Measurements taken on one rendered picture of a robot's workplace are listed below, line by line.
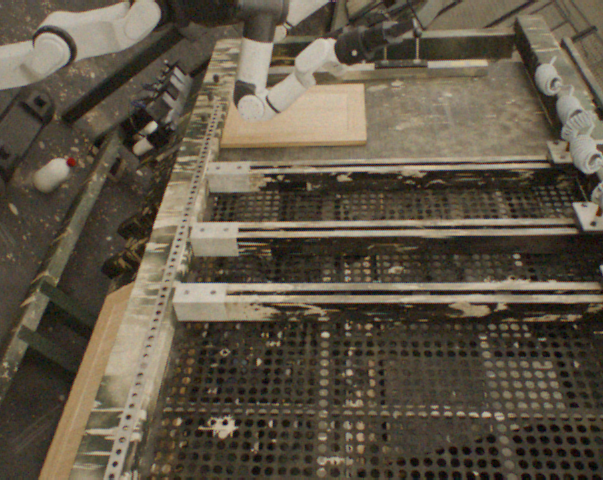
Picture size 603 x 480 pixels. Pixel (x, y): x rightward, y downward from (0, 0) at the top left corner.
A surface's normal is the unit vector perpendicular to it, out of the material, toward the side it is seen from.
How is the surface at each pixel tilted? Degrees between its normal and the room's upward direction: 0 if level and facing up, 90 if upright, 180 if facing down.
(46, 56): 90
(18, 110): 0
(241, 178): 90
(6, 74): 90
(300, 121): 58
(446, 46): 90
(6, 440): 0
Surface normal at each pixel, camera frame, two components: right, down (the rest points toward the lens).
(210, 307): -0.06, 0.69
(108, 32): -0.48, 0.64
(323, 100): -0.07, -0.72
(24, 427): 0.80, -0.39
